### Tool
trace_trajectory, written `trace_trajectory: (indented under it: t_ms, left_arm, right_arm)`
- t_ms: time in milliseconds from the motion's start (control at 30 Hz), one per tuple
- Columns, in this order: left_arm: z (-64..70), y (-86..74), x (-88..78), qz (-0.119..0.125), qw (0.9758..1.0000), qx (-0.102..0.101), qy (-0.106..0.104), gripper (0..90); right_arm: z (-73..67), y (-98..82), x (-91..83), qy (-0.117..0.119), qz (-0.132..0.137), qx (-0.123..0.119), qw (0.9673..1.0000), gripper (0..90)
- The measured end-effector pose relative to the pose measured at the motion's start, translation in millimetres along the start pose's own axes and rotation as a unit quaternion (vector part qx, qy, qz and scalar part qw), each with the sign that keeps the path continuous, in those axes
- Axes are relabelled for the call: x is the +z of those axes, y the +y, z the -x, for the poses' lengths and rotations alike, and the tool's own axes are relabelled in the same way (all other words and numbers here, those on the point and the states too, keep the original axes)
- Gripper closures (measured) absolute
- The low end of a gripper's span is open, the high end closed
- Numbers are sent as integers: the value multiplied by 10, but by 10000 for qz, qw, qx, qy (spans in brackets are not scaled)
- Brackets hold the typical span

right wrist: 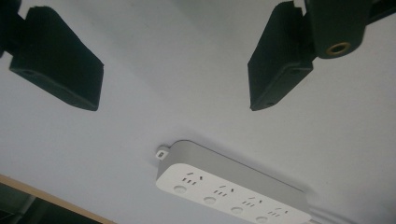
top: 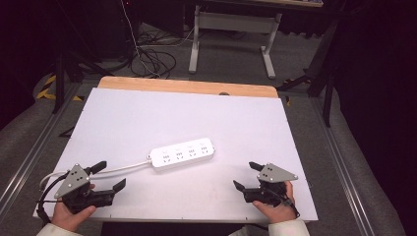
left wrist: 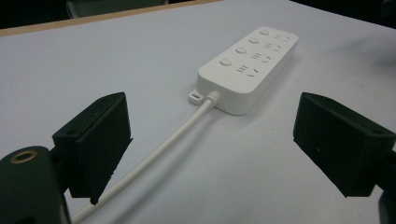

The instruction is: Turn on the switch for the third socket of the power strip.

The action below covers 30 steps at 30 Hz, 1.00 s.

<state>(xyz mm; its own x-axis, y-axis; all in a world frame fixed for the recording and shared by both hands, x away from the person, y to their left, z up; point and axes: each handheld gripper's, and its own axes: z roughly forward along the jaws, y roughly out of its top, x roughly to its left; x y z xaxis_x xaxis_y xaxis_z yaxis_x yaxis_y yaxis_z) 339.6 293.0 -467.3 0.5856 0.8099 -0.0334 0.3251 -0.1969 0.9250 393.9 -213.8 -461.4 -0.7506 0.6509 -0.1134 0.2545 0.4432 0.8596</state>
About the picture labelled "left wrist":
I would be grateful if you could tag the white power strip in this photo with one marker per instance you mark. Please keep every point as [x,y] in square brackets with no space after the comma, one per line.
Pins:
[247,70]

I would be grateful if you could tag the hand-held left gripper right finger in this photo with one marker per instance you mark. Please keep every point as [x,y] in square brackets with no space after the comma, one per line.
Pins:
[336,140]

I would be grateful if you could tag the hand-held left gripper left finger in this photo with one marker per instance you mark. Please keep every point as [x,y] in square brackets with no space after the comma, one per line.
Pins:
[96,140]

